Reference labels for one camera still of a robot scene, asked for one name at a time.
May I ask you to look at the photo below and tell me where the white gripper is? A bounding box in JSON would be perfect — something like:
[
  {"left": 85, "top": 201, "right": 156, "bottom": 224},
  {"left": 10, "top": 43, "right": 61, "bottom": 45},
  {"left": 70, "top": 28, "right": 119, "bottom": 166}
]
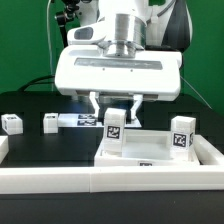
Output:
[{"left": 55, "top": 46, "right": 182, "bottom": 120}]

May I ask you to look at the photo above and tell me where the white square table top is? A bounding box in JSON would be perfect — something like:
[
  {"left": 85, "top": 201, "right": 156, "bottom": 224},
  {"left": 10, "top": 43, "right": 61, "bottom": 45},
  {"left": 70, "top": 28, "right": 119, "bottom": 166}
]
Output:
[{"left": 94, "top": 129, "right": 199, "bottom": 167}]

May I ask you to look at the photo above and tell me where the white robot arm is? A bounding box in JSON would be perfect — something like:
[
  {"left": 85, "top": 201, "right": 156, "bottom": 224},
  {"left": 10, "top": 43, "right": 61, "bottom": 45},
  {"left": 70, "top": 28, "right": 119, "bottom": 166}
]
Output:
[{"left": 55, "top": 0, "right": 192, "bottom": 116}]

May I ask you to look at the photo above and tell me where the white base marker plate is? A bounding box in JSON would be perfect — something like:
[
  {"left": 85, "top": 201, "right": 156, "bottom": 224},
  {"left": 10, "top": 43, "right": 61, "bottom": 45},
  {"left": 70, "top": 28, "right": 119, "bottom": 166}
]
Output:
[{"left": 57, "top": 113, "right": 143, "bottom": 129}]

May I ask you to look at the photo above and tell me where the white u-shaped obstacle fence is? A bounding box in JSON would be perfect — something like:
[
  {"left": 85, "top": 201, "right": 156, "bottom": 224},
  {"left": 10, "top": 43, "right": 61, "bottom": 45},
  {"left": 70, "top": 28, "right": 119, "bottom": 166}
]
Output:
[{"left": 0, "top": 135, "right": 224, "bottom": 194}]

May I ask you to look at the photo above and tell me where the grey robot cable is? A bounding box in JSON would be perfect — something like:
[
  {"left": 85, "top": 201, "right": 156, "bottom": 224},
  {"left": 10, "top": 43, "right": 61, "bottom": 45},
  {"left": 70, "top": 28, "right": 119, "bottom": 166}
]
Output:
[{"left": 179, "top": 76, "right": 213, "bottom": 111}]

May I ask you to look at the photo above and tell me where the black cable bundle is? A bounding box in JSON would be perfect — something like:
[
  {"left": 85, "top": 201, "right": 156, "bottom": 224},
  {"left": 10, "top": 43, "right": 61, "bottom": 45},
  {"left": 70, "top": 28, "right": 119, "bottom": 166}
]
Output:
[{"left": 17, "top": 74, "right": 58, "bottom": 93}]

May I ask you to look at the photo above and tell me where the white cable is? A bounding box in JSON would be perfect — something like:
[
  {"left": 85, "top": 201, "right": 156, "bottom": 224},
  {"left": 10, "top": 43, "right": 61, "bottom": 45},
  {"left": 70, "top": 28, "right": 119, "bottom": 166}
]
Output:
[{"left": 46, "top": 0, "right": 56, "bottom": 92}]

